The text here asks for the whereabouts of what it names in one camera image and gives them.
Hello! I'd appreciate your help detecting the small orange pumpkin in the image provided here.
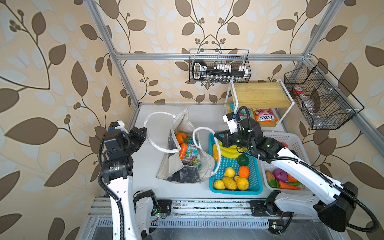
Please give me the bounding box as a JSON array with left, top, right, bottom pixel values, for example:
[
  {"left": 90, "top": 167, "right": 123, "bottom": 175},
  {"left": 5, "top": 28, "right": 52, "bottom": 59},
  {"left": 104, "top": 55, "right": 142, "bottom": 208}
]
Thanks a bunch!
[{"left": 287, "top": 174, "right": 299, "bottom": 183}]

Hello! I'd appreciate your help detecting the red green candy bag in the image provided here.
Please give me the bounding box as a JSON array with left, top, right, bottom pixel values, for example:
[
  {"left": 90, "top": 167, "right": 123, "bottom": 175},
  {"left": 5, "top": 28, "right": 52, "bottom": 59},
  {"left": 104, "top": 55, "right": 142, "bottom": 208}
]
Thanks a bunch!
[{"left": 230, "top": 104, "right": 252, "bottom": 120}]

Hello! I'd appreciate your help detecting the orange carrot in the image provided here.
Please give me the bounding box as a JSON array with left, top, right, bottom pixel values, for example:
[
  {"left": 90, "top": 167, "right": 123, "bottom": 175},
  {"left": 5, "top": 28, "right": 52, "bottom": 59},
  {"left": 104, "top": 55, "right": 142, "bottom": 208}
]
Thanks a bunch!
[
  {"left": 179, "top": 143, "right": 188, "bottom": 160},
  {"left": 279, "top": 181, "right": 301, "bottom": 190}
]

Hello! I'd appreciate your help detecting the yellow bumpy lemon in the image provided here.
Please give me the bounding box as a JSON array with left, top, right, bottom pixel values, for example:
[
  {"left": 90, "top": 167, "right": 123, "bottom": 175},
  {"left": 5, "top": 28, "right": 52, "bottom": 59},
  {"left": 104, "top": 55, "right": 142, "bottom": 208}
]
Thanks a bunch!
[{"left": 222, "top": 177, "right": 237, "bottom": 191}]

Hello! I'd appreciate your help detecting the green banana bunch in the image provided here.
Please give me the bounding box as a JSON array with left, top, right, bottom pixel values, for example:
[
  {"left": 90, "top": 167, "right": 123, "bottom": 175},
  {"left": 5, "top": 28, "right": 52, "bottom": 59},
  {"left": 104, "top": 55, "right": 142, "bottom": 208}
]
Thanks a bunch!
[{"left": 219, "top": 142, "right": 247, "bottom": 159}]

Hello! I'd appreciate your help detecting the black wire basket centre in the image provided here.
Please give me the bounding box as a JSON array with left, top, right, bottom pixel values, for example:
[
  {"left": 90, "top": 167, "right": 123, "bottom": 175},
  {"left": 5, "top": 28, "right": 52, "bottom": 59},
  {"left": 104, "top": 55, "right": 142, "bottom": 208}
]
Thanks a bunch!
[{"left": 189, "top": 48, "right": 252, "bottom": 84}]

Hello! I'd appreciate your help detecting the brown potato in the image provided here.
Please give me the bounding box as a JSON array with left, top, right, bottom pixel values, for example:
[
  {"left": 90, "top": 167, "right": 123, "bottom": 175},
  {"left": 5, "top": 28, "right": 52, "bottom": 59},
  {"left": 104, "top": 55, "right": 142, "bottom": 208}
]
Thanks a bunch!
[{"left": 265, "top": 171, "right": 275, "bottom": 182}]

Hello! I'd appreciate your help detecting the orange fruit white basket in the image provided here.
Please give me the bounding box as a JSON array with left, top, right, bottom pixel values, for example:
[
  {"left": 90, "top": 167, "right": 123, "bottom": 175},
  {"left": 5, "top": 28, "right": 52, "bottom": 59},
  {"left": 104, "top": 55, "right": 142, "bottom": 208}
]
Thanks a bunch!
[{"left": 176, "top": 132, "right": 187, "bottom": 145}]

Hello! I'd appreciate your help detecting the white plastic basket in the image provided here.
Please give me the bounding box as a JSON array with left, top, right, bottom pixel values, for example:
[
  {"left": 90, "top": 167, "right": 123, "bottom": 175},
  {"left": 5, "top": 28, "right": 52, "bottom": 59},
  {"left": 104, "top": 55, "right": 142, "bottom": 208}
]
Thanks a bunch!
[{"left": 260, "top": 132, "right": 313, "bottom": 195}]

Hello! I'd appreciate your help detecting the orange tangerine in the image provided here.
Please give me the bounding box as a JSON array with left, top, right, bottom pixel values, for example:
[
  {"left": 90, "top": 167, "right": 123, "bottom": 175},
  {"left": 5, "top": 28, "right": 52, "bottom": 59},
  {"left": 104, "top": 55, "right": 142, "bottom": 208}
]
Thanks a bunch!
[{"left": 238, "top": 166, "right": 250, "bottom": 179}]

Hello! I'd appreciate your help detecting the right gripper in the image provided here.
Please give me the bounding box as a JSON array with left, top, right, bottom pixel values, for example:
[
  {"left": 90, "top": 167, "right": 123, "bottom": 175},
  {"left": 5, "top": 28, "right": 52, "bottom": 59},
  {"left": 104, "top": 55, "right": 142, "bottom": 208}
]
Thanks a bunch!
[{"left": 214, "top": 129, "right": 253, "bottom": 151}]

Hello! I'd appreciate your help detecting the white wooden shelf rack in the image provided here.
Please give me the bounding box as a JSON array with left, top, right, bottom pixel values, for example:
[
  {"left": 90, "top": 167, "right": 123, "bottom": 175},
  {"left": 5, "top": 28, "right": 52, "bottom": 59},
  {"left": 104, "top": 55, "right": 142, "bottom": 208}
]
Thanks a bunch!
[{"left": 225, "top": 79, "right": 295, "bottom": 132}]

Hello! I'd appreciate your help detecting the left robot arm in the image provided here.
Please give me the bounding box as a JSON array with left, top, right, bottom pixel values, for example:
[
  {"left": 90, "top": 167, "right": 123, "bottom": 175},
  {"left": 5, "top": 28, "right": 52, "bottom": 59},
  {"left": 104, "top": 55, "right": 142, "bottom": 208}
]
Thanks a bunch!
[{"left": 98, "top": 121, "right": 159, "bottom": 240}]

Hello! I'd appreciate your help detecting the orange Fox's candy bag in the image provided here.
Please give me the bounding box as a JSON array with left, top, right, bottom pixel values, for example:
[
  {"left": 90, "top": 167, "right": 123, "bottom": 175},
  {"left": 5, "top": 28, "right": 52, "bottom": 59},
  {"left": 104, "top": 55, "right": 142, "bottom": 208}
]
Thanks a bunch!
[{"left": 253, "top": 108, "right": 279, "bottom": 124}]

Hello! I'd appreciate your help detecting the black wire basket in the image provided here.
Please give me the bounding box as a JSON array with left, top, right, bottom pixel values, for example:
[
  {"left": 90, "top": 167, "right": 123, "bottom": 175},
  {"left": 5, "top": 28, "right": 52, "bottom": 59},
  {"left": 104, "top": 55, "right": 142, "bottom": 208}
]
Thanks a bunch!
[
  {"left": 189, "top": 48, "right": 252, "bottom": 84},
  {"left": 284, "top": 62, "right": 365, "bottom": 130}
]

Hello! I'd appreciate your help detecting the black tool in basket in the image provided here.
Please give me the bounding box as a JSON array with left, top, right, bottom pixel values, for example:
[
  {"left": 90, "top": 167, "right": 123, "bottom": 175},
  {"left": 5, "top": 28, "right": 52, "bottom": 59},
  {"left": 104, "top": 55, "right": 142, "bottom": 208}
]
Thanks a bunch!
[{"left": 190, "top": 60, "right": 251, "bottom": 82}]

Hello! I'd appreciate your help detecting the yellow round lemon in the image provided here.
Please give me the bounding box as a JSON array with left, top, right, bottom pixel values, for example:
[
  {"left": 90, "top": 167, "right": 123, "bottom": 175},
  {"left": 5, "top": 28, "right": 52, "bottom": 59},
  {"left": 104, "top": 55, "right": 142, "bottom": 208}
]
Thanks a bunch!
[{"left": 235, "top": 177, "right": 250, "bottom": 191}]

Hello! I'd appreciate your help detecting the green avocado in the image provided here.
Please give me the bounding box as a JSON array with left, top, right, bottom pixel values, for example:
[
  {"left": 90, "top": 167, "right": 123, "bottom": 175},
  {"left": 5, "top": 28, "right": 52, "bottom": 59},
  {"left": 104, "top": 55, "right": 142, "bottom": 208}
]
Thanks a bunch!
[{"left": 237, "top": 154, "right": 249, "bottom": 167}]

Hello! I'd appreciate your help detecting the plastic bottle red cap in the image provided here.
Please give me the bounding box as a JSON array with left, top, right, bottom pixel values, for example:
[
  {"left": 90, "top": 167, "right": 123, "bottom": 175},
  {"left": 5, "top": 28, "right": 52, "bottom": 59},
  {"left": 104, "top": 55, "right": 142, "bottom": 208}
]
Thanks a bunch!
[{"left": 294, "top": 86, "right": 315, "bottom": 111}]

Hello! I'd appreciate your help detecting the teal plastic basket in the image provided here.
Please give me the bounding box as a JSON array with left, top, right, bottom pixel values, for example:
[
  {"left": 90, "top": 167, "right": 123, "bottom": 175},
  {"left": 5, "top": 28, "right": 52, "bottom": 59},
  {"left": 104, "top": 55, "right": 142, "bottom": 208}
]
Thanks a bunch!
[{"left": 209, "top": 134, "right": 263, "bottom": 196}]

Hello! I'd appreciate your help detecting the purple onion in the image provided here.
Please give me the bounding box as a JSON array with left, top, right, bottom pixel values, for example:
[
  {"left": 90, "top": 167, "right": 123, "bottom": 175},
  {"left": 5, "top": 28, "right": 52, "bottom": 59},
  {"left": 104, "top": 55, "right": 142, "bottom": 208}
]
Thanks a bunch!
[{"left": 273, "top": 169, "right": 288, "bottom": 183}]

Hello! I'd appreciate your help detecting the small yellow lemon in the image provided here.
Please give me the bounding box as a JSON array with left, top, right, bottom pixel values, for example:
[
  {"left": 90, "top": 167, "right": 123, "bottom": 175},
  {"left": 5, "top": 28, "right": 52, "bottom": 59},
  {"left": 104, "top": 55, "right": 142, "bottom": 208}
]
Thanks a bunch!
[{"left": 214, "top": 180, "right": 226, "bottom": 190}]

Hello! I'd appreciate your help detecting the black wire basket right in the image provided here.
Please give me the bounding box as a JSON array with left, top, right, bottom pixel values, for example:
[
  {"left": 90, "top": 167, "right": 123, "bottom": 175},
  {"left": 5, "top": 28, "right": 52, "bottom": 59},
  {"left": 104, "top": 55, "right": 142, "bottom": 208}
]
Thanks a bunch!
[{"left": 284, "top": 62, "right": 365, "bottom": 130}]

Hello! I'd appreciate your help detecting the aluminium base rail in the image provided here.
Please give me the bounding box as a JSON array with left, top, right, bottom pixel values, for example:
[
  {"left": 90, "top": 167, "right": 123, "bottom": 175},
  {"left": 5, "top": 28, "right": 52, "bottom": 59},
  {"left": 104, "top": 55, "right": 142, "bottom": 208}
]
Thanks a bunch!
[{"left": 87, "top": 197, "right": 337, "bottom": 229}]

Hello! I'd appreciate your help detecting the green pepper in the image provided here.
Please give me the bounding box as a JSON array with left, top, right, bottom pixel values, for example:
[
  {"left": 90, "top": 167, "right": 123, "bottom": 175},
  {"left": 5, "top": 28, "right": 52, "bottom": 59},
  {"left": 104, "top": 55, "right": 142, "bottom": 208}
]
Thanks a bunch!
[{"left": 268, "top": 179, "right": 280, "bottom": 189}]

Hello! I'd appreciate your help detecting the pink teal snack bag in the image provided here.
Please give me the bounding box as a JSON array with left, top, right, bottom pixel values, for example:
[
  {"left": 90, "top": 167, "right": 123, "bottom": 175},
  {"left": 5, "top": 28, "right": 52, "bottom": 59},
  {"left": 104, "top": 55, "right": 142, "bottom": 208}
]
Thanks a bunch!
[{"left": 183, "top": 141, "right": 198, "bottom": 165}]

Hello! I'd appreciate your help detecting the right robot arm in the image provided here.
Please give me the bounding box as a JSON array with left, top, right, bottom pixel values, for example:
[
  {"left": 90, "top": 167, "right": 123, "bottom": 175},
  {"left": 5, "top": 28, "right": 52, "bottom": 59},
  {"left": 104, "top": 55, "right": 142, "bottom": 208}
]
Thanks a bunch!
[{"left": 214, "top": 113, "right": 380, "bottom": 233}]

